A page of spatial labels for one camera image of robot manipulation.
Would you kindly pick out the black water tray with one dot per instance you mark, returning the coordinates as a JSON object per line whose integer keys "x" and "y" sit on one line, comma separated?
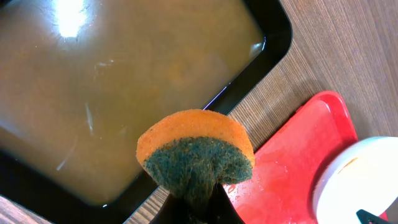
{"x": 82, "y": 80}

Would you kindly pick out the white plate top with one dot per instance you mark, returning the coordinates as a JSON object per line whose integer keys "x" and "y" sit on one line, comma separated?
{"x": 362, "y": 177}

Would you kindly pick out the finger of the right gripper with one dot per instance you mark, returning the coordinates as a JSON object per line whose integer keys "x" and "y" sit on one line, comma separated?
{"x": 365, "y": 217}

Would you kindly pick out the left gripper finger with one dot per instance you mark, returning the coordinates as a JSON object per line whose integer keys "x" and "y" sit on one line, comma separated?
{"x": 218, "y": 211}

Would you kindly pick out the red plastic tray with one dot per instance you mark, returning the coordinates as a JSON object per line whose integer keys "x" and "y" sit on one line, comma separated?
{"x": 289, "y": 165}

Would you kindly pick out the orange green sponge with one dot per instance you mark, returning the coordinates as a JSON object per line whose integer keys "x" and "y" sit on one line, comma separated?
{"x": 191, "y": 151}

